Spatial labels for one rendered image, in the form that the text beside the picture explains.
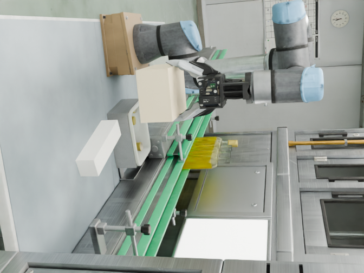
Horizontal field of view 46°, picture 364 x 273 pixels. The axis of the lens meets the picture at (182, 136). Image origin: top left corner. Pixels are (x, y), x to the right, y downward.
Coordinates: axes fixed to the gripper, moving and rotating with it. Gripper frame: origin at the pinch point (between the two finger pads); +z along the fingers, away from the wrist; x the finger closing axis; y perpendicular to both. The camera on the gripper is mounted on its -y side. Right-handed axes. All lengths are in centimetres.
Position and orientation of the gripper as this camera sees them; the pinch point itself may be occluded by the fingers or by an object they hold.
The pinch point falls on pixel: (169, 90)
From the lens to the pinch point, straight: 105.6
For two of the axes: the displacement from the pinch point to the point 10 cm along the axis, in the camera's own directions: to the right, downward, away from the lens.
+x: 0.8, 9.7, 2.3
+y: -2.2, 2.4, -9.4
